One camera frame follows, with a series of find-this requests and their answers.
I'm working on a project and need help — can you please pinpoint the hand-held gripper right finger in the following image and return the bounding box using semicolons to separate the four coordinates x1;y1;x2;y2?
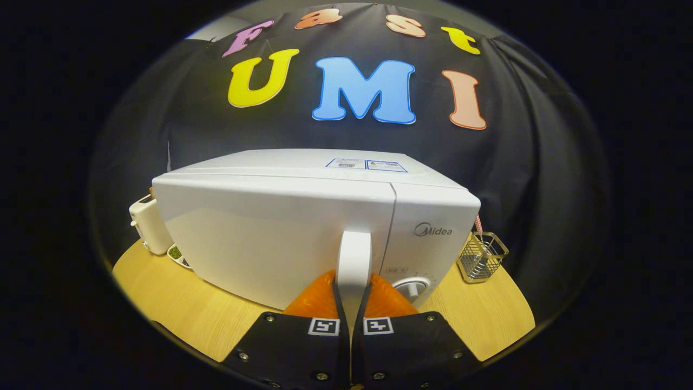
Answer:
351;272;482;390

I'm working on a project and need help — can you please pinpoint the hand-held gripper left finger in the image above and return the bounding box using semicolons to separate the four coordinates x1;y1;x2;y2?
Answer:
222;269;352;390

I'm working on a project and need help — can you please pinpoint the white microwave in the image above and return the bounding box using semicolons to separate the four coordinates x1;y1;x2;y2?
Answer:
152;148;481;326

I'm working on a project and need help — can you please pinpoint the white divided bean dish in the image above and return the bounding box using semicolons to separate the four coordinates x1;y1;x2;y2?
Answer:
167;244;193;270

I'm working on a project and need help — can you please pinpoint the cream toaster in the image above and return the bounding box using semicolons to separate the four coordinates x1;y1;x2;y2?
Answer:
129;194;174;256

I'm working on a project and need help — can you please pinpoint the black backdrop cloth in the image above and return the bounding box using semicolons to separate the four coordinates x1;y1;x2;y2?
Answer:
89;3;610;320

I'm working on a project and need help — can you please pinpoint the wire mesh utensil holder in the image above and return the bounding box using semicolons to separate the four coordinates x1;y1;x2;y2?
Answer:
456;231;509;284

